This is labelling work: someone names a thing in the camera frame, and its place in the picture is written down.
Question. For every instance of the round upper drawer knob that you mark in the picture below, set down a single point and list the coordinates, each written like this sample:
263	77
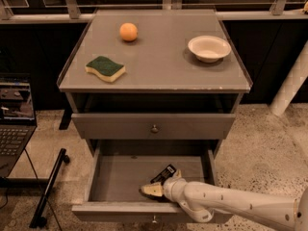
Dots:
154	129

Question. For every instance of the black laptop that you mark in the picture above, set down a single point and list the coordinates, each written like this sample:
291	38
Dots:
17	118

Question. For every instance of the orange fruit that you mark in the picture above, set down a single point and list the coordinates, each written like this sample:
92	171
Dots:
128	31

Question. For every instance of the green yellow sponge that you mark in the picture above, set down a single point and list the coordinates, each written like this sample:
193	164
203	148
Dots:
105	69

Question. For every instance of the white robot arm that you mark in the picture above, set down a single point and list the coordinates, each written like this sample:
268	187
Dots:
199	201

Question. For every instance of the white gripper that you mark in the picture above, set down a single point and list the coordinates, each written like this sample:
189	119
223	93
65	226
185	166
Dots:
170	186

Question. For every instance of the open grey middle drawer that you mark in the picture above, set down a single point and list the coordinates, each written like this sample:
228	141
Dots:
114	191

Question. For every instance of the black rxbar chocolate bar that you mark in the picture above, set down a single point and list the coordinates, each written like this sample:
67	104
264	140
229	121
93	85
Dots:
166	173

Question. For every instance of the black stand leg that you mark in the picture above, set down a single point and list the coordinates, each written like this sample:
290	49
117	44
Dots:
46	186

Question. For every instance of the metal railing frame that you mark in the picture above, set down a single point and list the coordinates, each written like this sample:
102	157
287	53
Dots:
55	11

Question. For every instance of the white bowl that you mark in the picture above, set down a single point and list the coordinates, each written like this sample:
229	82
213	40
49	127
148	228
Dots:
209	49

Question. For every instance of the white diagonal post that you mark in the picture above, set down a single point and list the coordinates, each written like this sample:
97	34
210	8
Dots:
292	83

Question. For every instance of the grey drawer cabinet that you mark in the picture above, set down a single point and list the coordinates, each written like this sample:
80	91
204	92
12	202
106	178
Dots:
162	76

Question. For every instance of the closed grey upper drawer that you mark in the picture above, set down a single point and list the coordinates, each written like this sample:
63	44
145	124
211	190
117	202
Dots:
138	126

